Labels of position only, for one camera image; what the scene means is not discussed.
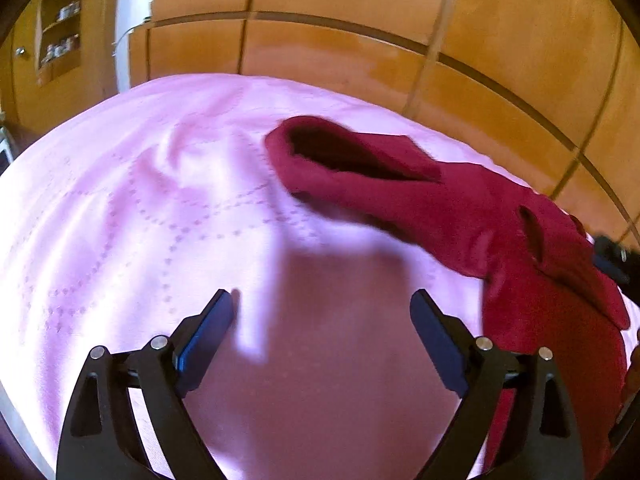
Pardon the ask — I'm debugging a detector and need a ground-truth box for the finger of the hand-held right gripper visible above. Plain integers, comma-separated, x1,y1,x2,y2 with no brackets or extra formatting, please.
592,234,640,287

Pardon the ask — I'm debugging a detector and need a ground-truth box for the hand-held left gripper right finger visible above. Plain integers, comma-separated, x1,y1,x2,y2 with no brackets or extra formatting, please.
409,288,586,480

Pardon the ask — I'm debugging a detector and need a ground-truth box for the person's right hand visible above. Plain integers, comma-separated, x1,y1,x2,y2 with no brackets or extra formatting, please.
625,330,640,411

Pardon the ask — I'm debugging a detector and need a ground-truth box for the wooden shelf unit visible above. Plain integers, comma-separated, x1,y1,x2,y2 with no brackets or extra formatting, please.
34,0,93,86

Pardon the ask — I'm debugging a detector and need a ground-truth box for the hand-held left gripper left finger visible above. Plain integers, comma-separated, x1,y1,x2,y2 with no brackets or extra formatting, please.
56,288,236,480

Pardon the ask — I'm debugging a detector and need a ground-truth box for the wooden cabinet door with knob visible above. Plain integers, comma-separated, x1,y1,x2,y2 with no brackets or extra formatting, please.
0,7,41,126

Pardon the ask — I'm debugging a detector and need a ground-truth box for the pink quilted bedspread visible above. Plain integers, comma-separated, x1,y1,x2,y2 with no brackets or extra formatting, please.
0,74,640,480

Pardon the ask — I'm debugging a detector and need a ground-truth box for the wooden panelled wardrobe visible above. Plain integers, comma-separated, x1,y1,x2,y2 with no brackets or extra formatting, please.
120,0,640,261

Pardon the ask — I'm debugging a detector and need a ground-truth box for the dark red fleece garment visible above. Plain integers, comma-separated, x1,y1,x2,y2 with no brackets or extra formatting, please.
264,116,632,480

